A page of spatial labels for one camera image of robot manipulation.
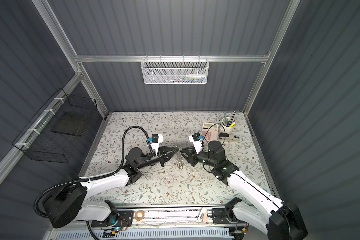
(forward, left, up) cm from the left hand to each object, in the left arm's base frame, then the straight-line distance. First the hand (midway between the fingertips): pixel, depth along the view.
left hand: (179, 150), depth 70 cm
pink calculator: (+26, -25, -23) cm, 43 cm away
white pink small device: (-24, -11, -23) cm, 35 cm away
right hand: (+1, -2, -4) cm, 5 cm away
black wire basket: (+11, +61, +2) cm, 62 cm away
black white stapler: (+21, -33, -22) cm, 45 cm away
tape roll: (-21, +23, -26) cm, 41 cm away
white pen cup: (+29, -35, -16) cm, 48 cm away
